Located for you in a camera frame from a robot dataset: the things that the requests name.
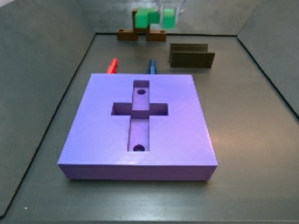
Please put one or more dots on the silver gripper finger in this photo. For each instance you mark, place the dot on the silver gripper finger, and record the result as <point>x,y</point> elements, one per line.
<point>177,5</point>
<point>159,6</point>

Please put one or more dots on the green U-shaped block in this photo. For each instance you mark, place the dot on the green U-shaped block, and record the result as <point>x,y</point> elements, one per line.
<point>148,16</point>

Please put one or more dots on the purple board with cross slot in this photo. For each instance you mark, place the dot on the purple board with cross slot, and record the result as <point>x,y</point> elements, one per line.
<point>139,130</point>

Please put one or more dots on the blue peg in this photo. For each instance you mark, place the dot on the blue peg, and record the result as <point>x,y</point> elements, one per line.
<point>152,67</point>

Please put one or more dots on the red peg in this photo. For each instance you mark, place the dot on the red peg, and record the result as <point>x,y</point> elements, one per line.
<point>112,67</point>

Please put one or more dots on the brown T-shaped bracket block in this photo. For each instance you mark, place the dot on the brown T-shaped bracket block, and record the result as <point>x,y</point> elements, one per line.
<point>131,34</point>

